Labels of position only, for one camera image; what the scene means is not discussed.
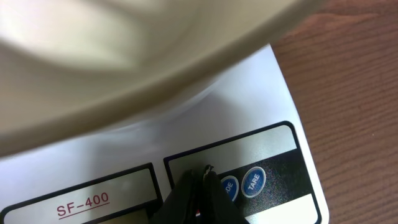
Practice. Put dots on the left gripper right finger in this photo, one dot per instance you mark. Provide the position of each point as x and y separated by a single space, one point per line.
215 205

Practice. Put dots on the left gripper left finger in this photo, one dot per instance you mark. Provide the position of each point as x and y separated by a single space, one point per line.
180 207

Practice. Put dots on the white digital kitchen scale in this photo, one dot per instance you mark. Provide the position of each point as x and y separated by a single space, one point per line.
246 127

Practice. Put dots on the cream ceramic bowl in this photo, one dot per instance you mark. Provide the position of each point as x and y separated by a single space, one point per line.
72 67

